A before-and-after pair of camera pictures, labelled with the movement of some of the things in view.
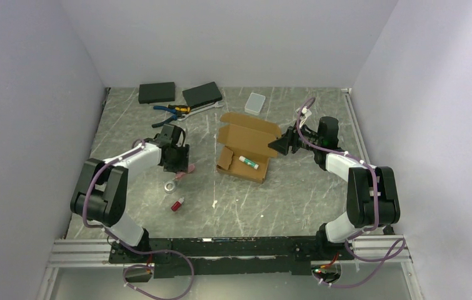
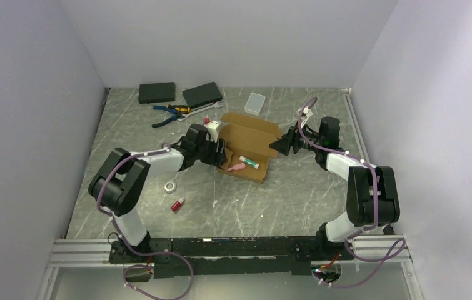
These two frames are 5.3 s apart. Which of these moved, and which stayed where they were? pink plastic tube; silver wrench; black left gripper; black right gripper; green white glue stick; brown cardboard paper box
Moved: pink plastic tube; black left gripper
Stayed: green white glue stick; silver wrench; black right gripper; brown cardboard paper box
